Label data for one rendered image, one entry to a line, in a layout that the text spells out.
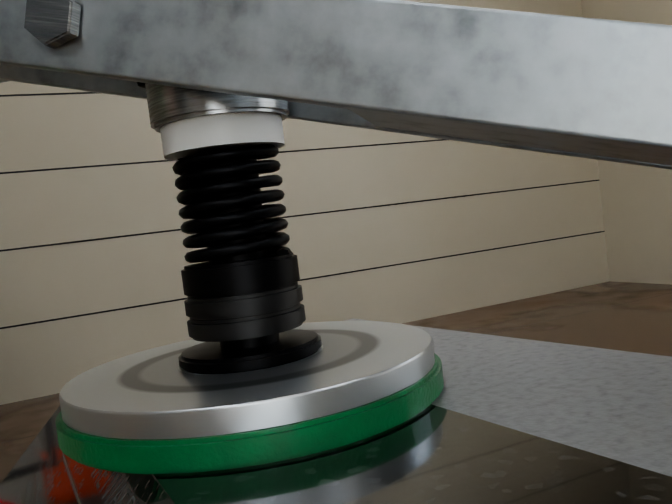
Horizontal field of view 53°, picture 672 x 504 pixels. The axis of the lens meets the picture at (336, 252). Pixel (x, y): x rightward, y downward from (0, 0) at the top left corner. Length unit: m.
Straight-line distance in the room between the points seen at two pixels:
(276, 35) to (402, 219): 5.33
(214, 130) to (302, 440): 0.17
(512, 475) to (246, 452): 0.11
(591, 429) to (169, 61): 0.26
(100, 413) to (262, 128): 0.17
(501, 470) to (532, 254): 6.18
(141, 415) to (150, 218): 4.65
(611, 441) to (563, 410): 0.05
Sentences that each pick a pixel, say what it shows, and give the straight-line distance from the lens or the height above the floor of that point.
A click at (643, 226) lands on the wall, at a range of 6.74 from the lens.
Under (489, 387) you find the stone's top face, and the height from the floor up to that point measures 0.85.
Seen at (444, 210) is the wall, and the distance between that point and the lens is 5.87.
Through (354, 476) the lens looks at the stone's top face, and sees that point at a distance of 0.28.
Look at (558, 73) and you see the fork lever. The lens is 0.31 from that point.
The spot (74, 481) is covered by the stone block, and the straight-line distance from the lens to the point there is 0.43.
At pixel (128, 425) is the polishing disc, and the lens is 0.32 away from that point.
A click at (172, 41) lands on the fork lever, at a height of 1.05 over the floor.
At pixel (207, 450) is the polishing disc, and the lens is 0.31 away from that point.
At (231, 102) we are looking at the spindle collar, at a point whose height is 1.02.
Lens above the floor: 0.95
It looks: 3 degrees down
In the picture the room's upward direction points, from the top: 7 degrees counter-clockwise
